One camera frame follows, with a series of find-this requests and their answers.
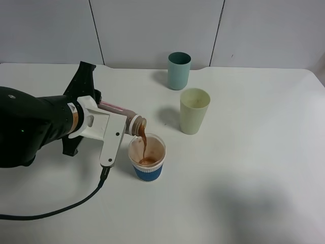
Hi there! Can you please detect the glass cup blue sleeve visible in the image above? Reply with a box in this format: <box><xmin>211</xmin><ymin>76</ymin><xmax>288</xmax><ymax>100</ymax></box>
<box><xmin>128</xmin><ymin>133</ymin><xmax>166</xmax><ymax>182</ymax></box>

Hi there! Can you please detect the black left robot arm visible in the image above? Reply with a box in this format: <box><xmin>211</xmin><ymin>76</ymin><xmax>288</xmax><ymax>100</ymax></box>
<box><xmin>1</xmin><ymin>87</ymin><xmax>84</xmax><ymax>168</ymax></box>

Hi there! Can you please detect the clear plastic drink bottle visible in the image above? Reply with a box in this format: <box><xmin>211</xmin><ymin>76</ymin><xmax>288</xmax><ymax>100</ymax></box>
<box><xmin>98</xmin><ymin>101</ymin><xmax>147</xmax><ymax>136</ymax></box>

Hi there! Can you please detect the pale green plastic cup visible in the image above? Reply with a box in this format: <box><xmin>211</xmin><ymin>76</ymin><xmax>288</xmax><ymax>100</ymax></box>
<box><xmin>180</xmin><ymin>88</ymin><xmax>211</xmax><ymax>135</ymax></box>

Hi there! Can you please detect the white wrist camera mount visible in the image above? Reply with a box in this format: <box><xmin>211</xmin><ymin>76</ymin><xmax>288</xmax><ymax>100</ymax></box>
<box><xmin>69</xmin><ymin>96</ymin><xmax>126</xmax><ymax>167</ymax></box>

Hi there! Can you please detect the teal plastic cup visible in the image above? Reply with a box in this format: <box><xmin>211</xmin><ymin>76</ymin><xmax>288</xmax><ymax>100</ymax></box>
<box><xmin>168</xmin><ymin>52</ymin><xmax>191</xmax><ymax>90</ymax></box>

